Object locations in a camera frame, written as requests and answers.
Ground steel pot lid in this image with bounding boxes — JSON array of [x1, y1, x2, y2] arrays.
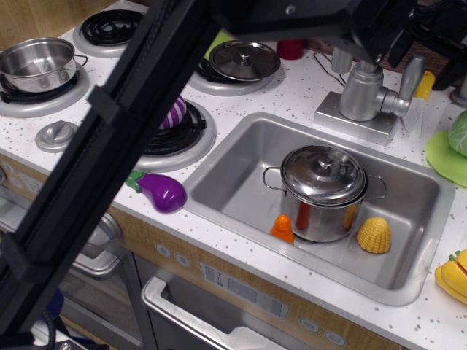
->
[[280, 145, 367, 206]]

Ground purple striped toy onion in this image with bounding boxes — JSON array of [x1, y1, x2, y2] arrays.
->
[[158, 96, 187, 130]]

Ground yellow toy banana slices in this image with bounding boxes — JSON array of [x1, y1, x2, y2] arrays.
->
[[435, 249, 466, 304]]

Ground purple toy eggplant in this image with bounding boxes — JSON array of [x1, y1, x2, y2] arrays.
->
[[125, 170, 188, 214]]

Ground orange toy carrot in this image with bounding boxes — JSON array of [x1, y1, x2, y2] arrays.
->
[[270, 214, 295, 244]]

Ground small steel pan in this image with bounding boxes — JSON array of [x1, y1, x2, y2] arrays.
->
[[1, 37, 88, 93]]

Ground blue object below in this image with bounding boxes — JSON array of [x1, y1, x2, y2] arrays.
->
[[46, 289, 64, 319]]

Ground yellow toy corn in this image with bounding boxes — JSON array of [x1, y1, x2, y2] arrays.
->
[[357, 217, 391, 254]]

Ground black cable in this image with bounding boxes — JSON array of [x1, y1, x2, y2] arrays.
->
[[42, 309, 59, 350]]

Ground silver toy faucet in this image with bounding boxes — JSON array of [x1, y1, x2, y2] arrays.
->
[[314, 48, 414, 146]]

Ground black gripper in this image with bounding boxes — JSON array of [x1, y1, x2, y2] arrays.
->
[[388, 1, 466, 91]]

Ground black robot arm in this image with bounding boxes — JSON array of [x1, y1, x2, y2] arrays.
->
[[1, 1, 417, 345]]

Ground green toy cabbage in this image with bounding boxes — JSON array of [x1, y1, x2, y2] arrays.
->
[[448, 111, 467, 157]]

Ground silver oven handle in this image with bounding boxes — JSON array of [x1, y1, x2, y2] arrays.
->
[[72, 242, 126, 281]]

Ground green toy plate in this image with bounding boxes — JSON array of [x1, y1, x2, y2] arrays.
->
[[425, 131, 466, 187]]

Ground silver sink basin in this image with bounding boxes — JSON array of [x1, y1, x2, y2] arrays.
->
[[184, 113, 455, 306]]

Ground steel pot with handles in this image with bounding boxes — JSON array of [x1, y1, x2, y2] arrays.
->
[[266, 175, 387, 243]]

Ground red toy cup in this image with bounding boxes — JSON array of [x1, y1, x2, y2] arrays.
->
[[277, 39, 305, 61]]

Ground loose steel lid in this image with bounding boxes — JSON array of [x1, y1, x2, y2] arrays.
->
[[209, 41, 281, 82]]

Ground front stove burner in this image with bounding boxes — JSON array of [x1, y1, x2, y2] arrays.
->
[[135, 99, 216, 173]]

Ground silver faucet lever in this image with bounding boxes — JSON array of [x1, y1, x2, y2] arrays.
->
[[398, 54, 425, 101]]

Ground grey front stove knob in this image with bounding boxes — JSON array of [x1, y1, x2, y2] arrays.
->
[[35, 120, 78, 153]]

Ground back right stove burner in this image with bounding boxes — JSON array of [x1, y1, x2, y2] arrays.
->
[[188, 59, 274, 96]]

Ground green toy cutting board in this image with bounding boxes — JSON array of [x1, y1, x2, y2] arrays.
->
[[203, 31, 236, 61]]

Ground yellow toy piece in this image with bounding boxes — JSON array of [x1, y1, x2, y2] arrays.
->
[[414, 71, 436, 101]]

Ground silver dishwasher handle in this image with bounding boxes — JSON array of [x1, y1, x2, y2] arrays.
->
[[142, 277, 284, 350]]

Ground silver oven knob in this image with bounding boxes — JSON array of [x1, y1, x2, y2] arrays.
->
[[87, 213, 122, 246]]

